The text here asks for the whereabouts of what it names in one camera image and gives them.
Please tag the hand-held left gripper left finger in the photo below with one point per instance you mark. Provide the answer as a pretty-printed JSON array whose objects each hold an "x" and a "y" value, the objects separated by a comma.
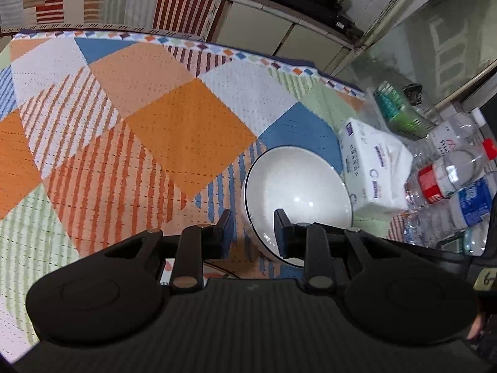
[{"x": 228, "y": 233}]

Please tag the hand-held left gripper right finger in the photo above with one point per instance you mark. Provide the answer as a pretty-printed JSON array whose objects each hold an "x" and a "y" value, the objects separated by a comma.
[{"x": 281, "y": 237}]

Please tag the white bowl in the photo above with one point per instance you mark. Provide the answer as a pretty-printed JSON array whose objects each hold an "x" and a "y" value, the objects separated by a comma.
[{"x": 295, "y": 186}]

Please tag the green label water bottle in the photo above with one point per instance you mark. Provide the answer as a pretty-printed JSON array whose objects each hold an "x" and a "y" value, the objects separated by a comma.
[{"x": 473, "y": 241}]

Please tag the blue label water bottle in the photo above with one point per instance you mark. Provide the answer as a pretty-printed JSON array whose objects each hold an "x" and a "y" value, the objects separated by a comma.
[{"x": 471, "y": 202}]

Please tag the patchwork tablecloth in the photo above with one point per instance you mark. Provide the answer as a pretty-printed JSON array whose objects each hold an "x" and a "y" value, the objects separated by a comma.
[{"x": 186, "y": 124}]

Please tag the white tissue pack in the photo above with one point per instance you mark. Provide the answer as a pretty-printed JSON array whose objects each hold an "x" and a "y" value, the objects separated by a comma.
[{"x": 372, "y": 163}]

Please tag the red label water bottle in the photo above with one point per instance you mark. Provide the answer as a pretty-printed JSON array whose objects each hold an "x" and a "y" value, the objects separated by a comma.
[{"x": 446, "y": 175}]

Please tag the clear water bottle white cap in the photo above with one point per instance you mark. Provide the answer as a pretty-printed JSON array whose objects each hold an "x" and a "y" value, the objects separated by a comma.
[{"x": 446, "y": 140}]

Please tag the green packaged box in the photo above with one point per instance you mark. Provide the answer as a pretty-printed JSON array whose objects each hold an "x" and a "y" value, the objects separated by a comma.
[{"x": 403, "y": 114}]

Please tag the white counter cabinet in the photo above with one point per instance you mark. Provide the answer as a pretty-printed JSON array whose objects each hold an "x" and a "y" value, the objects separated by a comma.
[{"x": 271, "y": 31}]

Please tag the glass door panel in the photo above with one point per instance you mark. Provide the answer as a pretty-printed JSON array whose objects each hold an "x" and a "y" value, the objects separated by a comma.
[{"x": 446, "y": 46}]

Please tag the striped counter cloth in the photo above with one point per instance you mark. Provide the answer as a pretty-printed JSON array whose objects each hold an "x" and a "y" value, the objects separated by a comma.
[{"x": 116, "y": 0}]

